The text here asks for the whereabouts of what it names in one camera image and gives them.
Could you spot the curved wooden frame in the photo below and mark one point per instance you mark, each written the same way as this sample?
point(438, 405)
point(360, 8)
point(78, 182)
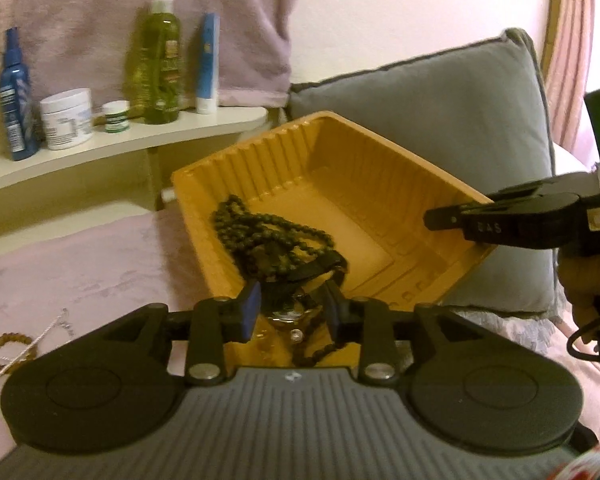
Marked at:
point(552, 15)

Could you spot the pink striped cloth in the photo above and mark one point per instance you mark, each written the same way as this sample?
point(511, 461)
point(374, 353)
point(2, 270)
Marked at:
point(575, 35)

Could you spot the purple hanging towel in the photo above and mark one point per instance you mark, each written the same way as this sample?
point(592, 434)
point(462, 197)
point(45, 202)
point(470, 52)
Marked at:
point(90, 15)

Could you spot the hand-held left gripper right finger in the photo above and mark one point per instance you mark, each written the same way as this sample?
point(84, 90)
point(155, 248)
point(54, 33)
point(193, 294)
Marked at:
point(336, 312)

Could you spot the grey cushion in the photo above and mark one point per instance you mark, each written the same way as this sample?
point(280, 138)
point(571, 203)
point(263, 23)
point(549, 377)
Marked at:
point(430, 110)

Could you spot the small green white jar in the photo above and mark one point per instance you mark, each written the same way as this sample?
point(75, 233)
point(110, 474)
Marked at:
point(116, 119)

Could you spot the black wrist watch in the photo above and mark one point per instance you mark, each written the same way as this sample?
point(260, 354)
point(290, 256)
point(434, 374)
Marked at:
point(286, 316)

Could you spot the white pillow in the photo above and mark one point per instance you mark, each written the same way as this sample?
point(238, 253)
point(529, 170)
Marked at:
point(570, 160)

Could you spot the person's right hand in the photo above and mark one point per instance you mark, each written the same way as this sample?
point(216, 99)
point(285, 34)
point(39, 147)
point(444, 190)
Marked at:
point(580, 290)

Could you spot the white cream jar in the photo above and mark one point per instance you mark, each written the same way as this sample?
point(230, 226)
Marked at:
point(67, 120)

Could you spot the green spray bottle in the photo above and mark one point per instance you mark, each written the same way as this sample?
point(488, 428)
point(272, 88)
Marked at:
point(157, 70)

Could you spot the yellow plastic tray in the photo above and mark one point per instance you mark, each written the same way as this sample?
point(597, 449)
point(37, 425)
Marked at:
point(340, 180)

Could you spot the purple fleece blanket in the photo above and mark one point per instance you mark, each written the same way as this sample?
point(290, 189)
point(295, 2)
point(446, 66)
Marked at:
point(105, 270)

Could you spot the blue spray bottle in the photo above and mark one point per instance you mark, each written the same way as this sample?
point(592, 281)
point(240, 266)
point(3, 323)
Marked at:
point(17, 110)

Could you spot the blue white tube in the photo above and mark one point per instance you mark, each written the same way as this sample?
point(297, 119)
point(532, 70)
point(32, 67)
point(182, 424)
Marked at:
point(207, 60)

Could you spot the cream shelf unit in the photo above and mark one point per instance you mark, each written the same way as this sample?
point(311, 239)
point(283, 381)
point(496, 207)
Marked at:
point(145, 140)

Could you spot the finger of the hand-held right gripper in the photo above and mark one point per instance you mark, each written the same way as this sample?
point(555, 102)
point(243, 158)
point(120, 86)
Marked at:
point(510, 227)
point(530, 189)

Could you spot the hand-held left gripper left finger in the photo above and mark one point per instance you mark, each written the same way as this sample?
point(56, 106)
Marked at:
point(247, 312)

